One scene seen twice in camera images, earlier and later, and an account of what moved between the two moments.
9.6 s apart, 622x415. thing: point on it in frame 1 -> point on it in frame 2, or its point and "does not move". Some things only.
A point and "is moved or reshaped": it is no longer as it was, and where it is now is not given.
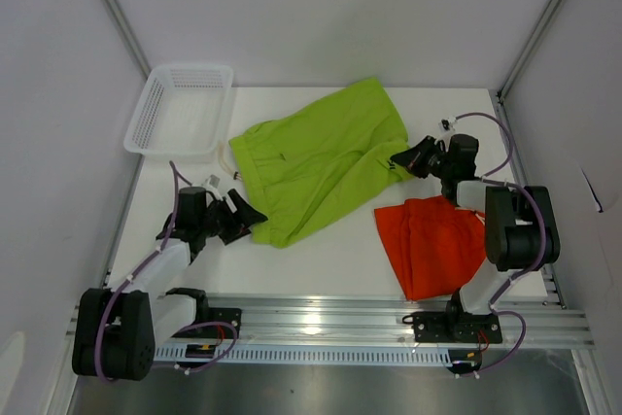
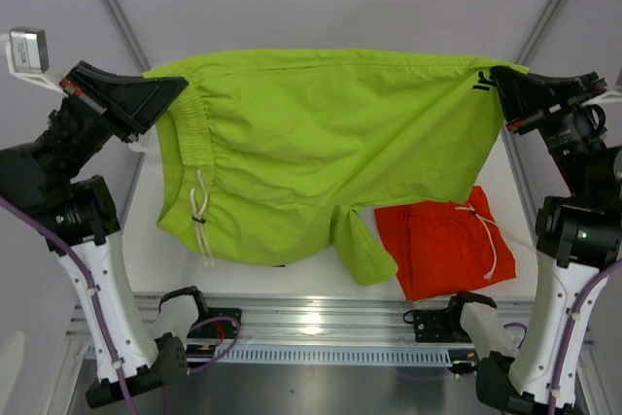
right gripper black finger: (417, 159) -> (523, 94)
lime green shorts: (315, 163) is moved or reshaped
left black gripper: (240, 222) -> (125, 103)
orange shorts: (432, 245) does not move
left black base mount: (230, 316) does not move
